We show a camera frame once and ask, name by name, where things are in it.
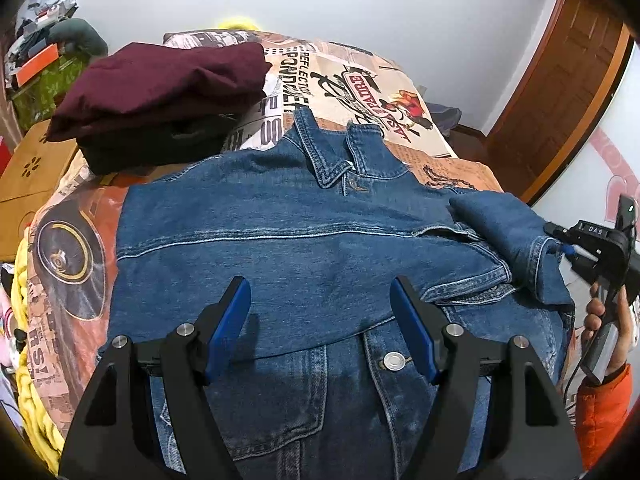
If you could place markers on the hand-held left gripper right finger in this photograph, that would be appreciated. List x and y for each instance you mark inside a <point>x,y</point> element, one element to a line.
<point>411,327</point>

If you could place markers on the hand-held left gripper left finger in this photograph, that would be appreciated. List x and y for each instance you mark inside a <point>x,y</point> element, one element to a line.
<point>231,322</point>

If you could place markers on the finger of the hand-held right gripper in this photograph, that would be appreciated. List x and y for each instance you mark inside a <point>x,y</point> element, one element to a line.
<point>559,231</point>
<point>575,252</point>

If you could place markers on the blue denim jacket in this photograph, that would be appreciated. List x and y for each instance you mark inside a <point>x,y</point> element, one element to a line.
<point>300,240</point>

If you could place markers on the person's right forearm orange sleeve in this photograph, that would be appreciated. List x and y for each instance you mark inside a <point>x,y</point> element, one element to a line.
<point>602,410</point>

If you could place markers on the person's right hand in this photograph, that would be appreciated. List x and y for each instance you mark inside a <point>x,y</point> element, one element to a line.
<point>620,340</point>

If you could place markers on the brown wooden door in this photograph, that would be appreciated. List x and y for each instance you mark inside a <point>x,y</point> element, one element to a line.
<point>565,85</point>

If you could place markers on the dark blue bag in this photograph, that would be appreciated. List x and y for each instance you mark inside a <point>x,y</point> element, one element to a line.
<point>445,117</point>

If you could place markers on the folded black garment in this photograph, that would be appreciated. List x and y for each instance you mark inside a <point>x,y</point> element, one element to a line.
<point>150,152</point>

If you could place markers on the yellow braided knit blanket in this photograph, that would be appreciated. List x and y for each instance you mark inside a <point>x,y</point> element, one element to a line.
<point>35,410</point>

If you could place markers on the pink patterned cloth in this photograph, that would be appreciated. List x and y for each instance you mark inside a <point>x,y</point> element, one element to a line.
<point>9,335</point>

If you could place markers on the brown cardboard box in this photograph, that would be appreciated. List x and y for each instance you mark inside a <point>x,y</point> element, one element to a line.
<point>35,180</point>

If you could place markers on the folded maroon garment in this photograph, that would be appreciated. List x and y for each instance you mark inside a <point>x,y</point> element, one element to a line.
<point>160,85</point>

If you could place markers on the printed bed sheet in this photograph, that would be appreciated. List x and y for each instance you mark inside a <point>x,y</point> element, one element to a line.
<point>350,77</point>

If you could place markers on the red box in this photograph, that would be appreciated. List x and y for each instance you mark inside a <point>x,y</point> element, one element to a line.
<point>5,155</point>

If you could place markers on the printed pillow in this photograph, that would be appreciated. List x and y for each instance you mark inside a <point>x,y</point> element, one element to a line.
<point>210,38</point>

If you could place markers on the green patterned box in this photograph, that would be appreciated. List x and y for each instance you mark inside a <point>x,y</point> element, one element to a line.
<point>45,92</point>

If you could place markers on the yellow fuzzy item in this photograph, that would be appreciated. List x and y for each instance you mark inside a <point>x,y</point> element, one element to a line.
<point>240,24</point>

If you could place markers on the orange box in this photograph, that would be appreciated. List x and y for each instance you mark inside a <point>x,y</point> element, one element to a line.
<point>37,63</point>

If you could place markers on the dark green cushion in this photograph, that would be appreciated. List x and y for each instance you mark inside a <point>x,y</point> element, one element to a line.
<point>82,35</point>

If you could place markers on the pile of shelf clutter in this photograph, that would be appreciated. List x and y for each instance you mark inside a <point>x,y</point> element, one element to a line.
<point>42,20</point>

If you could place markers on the pink wall sticker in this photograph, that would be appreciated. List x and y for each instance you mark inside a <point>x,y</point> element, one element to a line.
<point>616,160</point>

